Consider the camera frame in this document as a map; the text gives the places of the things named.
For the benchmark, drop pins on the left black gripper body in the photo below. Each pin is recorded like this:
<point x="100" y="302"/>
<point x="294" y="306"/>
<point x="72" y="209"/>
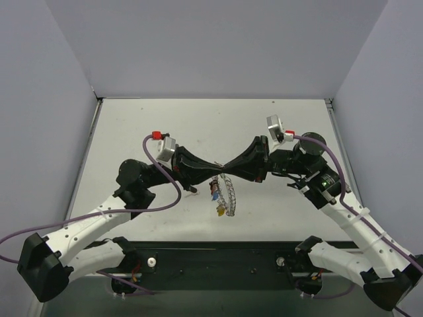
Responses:
<point x="178" y="166"/>

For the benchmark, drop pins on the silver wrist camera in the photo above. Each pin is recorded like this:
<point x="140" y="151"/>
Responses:
<point x="166" y="149"/>
<point x="275" y="128"/>

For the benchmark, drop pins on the yellow key tag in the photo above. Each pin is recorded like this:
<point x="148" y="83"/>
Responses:
<point x="221" y="211"/>

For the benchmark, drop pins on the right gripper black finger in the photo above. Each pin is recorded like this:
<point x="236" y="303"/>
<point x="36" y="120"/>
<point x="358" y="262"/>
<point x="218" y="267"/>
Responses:
<point x="249" y="172"/>
<point x="251" y="157"/>

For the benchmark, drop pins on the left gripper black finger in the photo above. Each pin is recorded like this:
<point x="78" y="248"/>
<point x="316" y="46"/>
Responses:
<point x="190" y="163"/>
<point x="196" y="176"/>

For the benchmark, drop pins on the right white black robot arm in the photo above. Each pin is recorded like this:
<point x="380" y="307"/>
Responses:
<point x="385" y="270"/>

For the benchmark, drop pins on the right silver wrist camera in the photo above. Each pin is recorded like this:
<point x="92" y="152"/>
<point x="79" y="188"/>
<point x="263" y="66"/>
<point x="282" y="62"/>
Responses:
<point x="275" y="128"/>

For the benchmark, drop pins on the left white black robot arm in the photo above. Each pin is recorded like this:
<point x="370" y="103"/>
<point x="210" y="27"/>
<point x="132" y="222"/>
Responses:
<point x="49" y="263"/>

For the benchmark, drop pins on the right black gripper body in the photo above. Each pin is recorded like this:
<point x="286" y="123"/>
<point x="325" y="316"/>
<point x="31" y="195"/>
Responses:
<point x="261" y="160"/>

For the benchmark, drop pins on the metal ring disc with keyrings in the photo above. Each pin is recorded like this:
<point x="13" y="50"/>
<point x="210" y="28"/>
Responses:
<point x="227" y="197"/>

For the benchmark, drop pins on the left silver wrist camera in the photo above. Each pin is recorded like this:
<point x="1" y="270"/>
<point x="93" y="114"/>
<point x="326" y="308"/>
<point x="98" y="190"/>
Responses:
<point x="166" y="149"/>

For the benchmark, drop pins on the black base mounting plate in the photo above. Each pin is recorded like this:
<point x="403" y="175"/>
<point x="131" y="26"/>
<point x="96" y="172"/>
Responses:
<point x="251" y="282"/>

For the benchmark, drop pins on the aluminium frame rail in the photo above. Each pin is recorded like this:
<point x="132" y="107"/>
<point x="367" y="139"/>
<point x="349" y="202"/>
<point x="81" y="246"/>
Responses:
<point x="189" y="261"/>

